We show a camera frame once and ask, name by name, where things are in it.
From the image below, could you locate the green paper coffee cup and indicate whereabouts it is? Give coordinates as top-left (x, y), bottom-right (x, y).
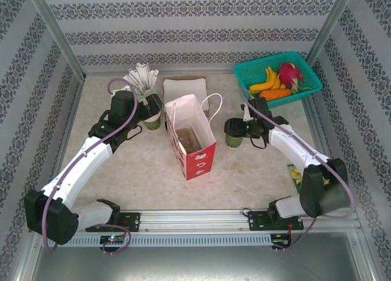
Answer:
top-left (225, 133), bottom-right (244, 150)

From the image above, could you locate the stack of green paper cups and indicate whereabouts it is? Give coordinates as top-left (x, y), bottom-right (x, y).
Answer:
top-left (142, 112), bottom-right (162, 131)

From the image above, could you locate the white paper bag red print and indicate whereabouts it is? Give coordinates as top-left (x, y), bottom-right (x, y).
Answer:
top-left (164, 93), bottom-right (224, 181)

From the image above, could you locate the brown pulp cup carrier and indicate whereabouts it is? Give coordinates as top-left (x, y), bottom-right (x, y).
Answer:
top-left (176, 126), bottom-right (203, 156)

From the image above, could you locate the white wrapped straw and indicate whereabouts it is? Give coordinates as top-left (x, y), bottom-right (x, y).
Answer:
top-left (128, 67), bottom-right (144, 94)
top-left (148, 68), bottom-right (159, 89)
top-left (136, 62), bottom-right (150, 89)
top-left (123, 75), bottom-right (140, 94)

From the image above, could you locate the mint green straw holder cup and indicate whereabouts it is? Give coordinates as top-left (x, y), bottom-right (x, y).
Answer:
top-left (134, 87), bottom-right (155, 104)

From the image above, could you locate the orange toy fruit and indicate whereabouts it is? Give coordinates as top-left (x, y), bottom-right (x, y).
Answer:
top-left (258, 88), bottom-right (293, 103)

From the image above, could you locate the yellow banana bunch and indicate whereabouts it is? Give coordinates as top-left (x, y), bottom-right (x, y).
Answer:
top-left (247, 66), bottom-right (282, 104)

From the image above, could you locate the teal plastic mesh basket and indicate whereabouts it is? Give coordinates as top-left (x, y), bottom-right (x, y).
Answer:
top-left (233, 51), bottom-right (324, 113)

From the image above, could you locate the pink dragon fruit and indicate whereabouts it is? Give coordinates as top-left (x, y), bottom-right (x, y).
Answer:
top-left (277, 62), bottom-right (313, 95)

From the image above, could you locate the green Fox's candy bag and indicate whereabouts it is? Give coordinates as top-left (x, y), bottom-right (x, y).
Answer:
top-left (287, 163), bottom-right (333, 194)

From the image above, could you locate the small black circuit board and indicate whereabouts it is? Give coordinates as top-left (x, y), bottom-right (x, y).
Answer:
top-left (100, 235), bottom-right (125, 244)
top-left (271, 233), bottom-right (293, 249)

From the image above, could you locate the grey sheet metal panel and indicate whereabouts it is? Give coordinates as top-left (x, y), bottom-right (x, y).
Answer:
top-left (18, 228), bottom-right (376, 281)

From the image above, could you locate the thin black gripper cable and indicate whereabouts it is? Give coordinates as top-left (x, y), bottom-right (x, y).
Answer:
top-left (249, 133), bottom-right (267, 150)
top-left (127, 125), bottom-right (144, 141)

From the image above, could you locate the aluminium table side rail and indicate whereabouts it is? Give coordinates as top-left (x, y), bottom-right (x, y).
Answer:
top-left (305, 96), bottom-right (349, 208)
top-left (41, 76), bottom-right (85, 210)

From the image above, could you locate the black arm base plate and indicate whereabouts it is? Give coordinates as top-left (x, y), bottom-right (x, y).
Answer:
top-left (85, 212), bottom-right (141, 233)
top-left (247, 210), bottom-right (305, 232)

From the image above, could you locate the aluminium frame post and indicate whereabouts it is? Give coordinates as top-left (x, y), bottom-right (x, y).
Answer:
top-left (23, 0), bottom-right (87, 80)
top-left (305, 0), bottom-right (357, 68)

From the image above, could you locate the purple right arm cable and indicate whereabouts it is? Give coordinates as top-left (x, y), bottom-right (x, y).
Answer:
top-left (239, 88), bottom-right (356, 254)

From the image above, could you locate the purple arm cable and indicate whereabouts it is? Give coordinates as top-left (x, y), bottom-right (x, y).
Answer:
top-left (239, 88), bottom-right (356, 254)
top-left (42, 78), bottom-right (138, 256)

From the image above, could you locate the aluminium mounting rail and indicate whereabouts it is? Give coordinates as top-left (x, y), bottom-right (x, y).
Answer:
top-left (29, 209), bottom-right (366, 233)

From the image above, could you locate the slotted metal cable tray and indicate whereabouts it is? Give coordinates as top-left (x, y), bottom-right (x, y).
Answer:
top-left (41, 234), bottom-right (272, 247)

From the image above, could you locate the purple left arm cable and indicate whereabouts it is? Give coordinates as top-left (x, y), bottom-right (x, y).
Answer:
top-left (42, 78), bottom-right (138, 256)

